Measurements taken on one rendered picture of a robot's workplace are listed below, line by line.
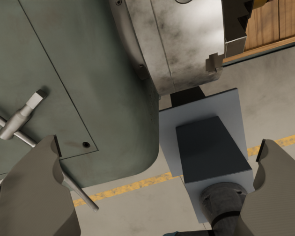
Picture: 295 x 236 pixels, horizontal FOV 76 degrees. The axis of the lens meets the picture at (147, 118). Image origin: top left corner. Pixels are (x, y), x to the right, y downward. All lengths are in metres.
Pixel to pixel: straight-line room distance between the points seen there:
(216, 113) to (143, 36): 0.66
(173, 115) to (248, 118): 1.12
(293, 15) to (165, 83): 0.50
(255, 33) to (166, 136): 0.54
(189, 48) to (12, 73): 0.27
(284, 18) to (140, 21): 0.53
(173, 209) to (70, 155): 2.20
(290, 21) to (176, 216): 2.29
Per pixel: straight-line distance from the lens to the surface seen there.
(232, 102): 0.90
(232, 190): 0.63
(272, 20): 0.73
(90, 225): 2.95
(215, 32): 0.31
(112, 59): 0.31
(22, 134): 0.39
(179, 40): 0.30
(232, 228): 0.58
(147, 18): 0.29
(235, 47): 0.37
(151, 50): 0.30
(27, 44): 0.33
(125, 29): 0.35
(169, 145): 0.96
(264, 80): 1.81
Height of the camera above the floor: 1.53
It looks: 63 degrees down
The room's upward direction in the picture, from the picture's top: 174 degrees counter-clockwise
